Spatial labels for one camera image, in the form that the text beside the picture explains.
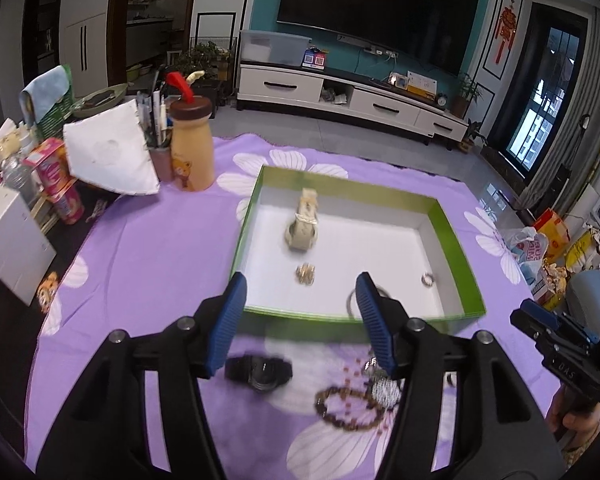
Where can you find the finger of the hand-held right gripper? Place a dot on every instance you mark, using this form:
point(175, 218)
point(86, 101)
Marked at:
point(540, 320)

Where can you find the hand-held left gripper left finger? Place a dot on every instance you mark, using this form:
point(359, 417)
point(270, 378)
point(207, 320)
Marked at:
point(227, 330)

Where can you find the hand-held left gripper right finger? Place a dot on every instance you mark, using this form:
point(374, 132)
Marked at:
point(375, 330)

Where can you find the silver bangle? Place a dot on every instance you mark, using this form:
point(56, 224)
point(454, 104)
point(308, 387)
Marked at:
point(349, 304)

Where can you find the black wrist watch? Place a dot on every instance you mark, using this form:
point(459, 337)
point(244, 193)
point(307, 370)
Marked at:
point(260, 374)

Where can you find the small gold ornament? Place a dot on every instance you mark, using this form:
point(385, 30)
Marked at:
point(305, 274)

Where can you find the green cardboard box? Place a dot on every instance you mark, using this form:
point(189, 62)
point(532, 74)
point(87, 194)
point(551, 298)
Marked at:
point(370, 240)

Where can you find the white wrist watch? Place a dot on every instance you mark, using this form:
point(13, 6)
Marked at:
point(300, 232)

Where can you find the person's right hand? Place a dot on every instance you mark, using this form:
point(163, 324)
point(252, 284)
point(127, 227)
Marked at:
point(577, 422)

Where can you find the pile of snack packets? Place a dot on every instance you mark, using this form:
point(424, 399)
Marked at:
point(555, 280)

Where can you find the white plastic bag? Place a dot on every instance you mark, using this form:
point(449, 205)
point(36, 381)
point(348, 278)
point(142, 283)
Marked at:
point(527, 250)

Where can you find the yellow bag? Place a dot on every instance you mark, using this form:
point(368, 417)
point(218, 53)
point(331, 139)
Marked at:
point(552, 230)

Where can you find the purple floral cloth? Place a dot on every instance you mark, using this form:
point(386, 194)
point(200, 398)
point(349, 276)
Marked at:
point(155, 270)

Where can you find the brown pen holder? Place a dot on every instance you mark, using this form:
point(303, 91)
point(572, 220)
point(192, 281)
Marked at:
point(161, 165)

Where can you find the yellow bottle with brown cap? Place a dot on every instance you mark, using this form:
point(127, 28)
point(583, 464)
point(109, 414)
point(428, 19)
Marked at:
point(192, 150)

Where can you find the small potted plant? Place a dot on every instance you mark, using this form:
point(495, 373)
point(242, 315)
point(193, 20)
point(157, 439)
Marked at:
point(475, 135)

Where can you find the red can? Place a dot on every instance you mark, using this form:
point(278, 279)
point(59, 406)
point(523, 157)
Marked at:
point(70, 205)

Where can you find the window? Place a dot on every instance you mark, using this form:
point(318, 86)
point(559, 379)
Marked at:
point(540, 110)

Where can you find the white paper sheet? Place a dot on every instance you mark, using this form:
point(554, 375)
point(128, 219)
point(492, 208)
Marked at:
point(110, 155)

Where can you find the grey curtain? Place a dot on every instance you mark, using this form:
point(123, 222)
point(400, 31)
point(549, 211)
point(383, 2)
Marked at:
point(590, 110)

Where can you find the bunch of pens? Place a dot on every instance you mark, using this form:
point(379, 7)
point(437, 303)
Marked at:
point(155, 115)

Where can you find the white box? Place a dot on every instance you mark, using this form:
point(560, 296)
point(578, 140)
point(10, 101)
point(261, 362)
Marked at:
point(15, 250)

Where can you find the tall potted plant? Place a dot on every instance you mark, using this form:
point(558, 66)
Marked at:
point(467, 92)

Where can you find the alarm clock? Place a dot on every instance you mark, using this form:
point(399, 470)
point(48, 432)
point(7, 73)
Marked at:
point(441, 100)

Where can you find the pink box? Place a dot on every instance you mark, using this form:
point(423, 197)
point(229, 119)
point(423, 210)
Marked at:
point(47, 165)

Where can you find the yellow desk calendar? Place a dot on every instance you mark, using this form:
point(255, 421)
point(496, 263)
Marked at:
point(421, 86)

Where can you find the small screen device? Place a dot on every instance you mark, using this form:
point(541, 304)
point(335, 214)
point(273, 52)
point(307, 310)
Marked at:
point(398, 80)

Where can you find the white television cabinet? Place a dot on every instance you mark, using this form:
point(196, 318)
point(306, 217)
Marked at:
point(280, 85)

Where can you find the clear plastic bottle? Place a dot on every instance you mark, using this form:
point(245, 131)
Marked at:
point(20, 177)

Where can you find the grey-green plate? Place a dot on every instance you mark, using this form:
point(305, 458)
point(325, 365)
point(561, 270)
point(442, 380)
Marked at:
point(100, 100)

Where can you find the leafy plant in black planter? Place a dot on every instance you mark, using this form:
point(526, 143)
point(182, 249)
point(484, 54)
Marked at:
point(202, 57)

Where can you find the stack of basins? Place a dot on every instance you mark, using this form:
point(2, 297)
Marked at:
point(137, 71)

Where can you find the green carton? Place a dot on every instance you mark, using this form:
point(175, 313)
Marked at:
point(55, 115)

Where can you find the blue and red stand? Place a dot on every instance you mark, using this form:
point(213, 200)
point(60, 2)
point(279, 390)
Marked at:
point(313, 59)

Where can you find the white power strip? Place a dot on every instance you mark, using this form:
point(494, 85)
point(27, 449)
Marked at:
point(380, 51)

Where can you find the clear storage box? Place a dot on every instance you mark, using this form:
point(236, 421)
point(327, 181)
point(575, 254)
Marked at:
point(272, 47)

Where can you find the large red knot ornament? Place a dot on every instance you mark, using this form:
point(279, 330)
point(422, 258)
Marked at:
point(506, 22)

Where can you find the blue towel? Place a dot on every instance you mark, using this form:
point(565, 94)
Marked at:
point(42, 90)

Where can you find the television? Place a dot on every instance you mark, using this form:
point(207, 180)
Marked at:
point(380, 5)

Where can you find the white wardrobe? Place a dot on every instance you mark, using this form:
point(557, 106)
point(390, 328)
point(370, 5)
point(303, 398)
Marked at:
point(87, 35)

